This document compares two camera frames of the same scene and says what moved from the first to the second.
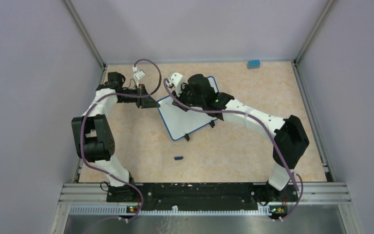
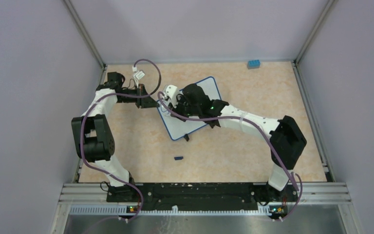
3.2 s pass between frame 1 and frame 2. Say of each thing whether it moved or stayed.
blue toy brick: stayed
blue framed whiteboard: stayed
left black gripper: stayed
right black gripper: moved
